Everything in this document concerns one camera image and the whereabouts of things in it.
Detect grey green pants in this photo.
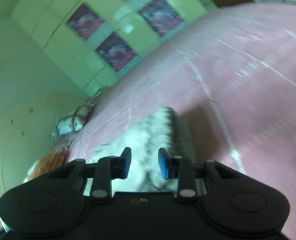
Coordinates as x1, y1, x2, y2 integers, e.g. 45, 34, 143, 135
89, 107, 197, 193

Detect white floral pillow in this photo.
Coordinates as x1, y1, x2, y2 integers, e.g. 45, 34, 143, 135
52, 104, 94, 137

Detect orange patterned pillow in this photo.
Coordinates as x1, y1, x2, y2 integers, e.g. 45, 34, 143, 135
33, 148, 68, 179

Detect white pillow under orange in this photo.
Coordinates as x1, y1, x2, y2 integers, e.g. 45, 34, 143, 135
22, 160, 39, 184

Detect cream wooden headboard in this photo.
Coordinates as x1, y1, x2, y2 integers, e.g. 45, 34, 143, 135
0, 93, 85, 227

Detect pink checked bedsheet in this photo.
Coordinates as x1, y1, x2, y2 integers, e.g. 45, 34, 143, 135
69, 3, 296, 239

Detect lower left poster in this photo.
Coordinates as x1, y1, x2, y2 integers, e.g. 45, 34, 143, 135
96, 33, 137, 72

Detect cream wardrobe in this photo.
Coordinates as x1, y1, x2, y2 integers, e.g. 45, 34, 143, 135
12, 0, 209, 95

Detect upper left poster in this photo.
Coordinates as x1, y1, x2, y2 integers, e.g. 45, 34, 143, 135
66, 3, 105, 41

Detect lower right poster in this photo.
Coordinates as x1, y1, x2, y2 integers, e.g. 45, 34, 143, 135
137, 0, 185, 38

